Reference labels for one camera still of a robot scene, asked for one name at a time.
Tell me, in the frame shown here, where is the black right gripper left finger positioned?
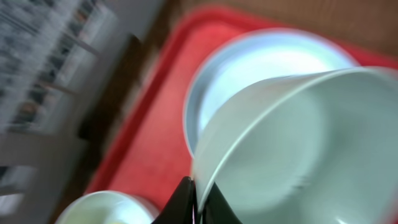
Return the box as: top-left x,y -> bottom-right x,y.
152,176 -> 196,224

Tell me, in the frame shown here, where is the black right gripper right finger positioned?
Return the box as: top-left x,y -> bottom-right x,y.
201,184 -> 242,224

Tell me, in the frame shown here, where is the green bowl with rice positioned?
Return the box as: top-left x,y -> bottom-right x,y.
192,67 -> 397,223

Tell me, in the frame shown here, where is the grey plastic dishwasher rack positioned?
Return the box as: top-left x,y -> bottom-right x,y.
1,0 -> 163,223

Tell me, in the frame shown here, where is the red plastic tray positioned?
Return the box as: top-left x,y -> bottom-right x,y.
83,6 -> 398,212

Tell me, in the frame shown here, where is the light blue bowl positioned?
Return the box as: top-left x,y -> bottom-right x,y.
55,190 -> 159,224

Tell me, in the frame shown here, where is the light blue plate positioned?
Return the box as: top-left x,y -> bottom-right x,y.
183,28 -> 360,154

